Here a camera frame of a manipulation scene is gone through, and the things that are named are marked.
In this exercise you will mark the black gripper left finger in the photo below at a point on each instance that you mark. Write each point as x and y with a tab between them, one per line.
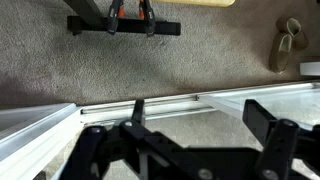
133	133

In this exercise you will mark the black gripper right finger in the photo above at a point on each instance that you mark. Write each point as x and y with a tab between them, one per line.
280	143

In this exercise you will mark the white door sill track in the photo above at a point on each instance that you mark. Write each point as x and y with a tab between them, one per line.
166	106

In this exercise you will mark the white framed sliding glass door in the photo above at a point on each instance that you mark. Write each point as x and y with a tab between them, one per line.
283	100

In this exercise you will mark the white flat panel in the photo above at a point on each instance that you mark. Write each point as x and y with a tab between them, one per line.
311	69

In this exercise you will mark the tan slipper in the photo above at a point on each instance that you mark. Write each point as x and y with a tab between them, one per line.
280	56
296	30

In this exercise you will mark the black metal stand base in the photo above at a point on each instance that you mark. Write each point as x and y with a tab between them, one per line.
166	28

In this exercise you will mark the orange black bar clamp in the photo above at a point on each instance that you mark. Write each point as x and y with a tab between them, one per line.
150	20
113	20

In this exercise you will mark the white door frame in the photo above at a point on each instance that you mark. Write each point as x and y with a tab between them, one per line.
33	146

